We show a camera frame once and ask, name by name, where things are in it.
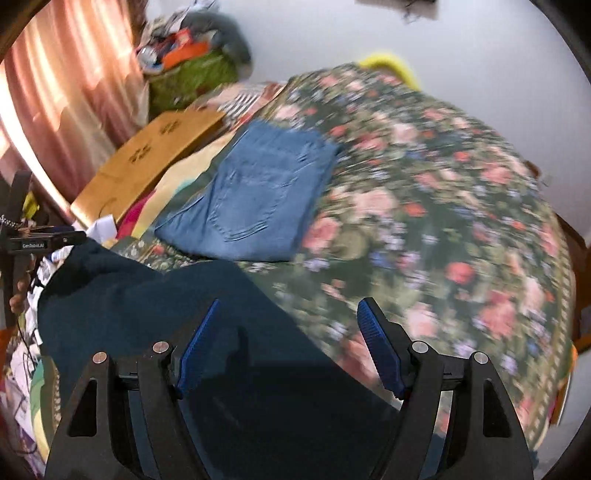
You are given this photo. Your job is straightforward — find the white crumpled cloth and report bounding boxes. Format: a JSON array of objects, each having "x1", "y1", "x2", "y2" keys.
[{"x1": 88, "y1": 215, "x2": 118, "y2": 243}]

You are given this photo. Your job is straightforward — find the wooden bed frame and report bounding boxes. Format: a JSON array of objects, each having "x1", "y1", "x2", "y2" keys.
[{"x1": 551, "y1": 210, "x2": 591, "y2": 287}]

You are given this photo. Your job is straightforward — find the orange box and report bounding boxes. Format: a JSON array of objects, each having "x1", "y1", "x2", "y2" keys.
[{"x1": 161, "y1": 41, "x2": 211, "y2": 68}]

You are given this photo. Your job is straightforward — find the pile of crumpled clothes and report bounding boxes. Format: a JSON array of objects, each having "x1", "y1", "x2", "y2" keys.
[{"x1": 136, "y1": 0, "x2": 218, "y2": 49}]

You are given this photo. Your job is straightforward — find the black monitor cables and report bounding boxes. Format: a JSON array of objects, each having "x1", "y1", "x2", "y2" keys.
[{"x1": 401, "y1": 0, "x2": 439, "y2": 22}]

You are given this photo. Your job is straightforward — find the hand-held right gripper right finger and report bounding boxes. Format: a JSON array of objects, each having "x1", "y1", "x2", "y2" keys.
[{"x1": 356, "y1": 296, "x2": 536, "y2": 480}]

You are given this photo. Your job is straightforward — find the yellow foam tube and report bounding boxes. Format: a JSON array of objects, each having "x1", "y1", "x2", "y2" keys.
[{"x1": 358, "y1": 52, "x2": 423, "y2": 90}]

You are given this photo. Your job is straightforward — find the pink curtain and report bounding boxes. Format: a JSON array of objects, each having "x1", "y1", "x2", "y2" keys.
[{"x1": 0, "y1": 0, "x2": 151, "y2": 204}]

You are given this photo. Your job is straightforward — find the green storage bag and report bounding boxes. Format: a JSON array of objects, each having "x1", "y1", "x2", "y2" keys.
[{"x1": 148, "y1": 51, "x2": 238, "y2": 112}]

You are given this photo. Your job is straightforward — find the wooden lap desk board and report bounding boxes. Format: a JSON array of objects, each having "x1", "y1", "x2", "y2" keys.
[{"x1": 70, "y1": 108, "x2": 227, "y2": 232}]

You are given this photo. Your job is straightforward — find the dark teal pants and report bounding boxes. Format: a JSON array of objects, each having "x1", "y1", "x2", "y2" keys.
[{"x1": 37, "y1": 239, "x2": 402, "y2": 480}]

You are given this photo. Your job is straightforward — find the blue denim jeans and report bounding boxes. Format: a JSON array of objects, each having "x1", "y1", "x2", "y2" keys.
[{"x1": 154, "y1": 121, "x2": 342, "y2": 263}]

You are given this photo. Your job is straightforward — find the cream and pink bedsheet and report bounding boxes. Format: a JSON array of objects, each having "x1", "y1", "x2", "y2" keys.
[{"x1": 115, "y1": 134, "x2": 236, "y2": 241}]

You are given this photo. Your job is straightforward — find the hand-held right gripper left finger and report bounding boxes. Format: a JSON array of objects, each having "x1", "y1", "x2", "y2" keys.
[{"x1": 45, "y1": 299, "x2": 222, "y2": 480}]

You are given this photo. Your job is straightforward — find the floral blanket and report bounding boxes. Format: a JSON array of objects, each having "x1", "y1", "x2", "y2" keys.
[{"x1": 111, "y1": 62, "x2": 578, "y2": 462}]

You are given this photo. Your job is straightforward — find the striped cloth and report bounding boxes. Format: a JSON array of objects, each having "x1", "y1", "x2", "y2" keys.
[{"x1": 217, "y1": 82, "x2": 287, "y2": 127}]

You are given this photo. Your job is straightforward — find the person's left hand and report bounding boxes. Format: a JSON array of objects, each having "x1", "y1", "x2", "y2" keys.
[{"x1": 9, "y1": 279, "x2": 31, "y2": 315}]

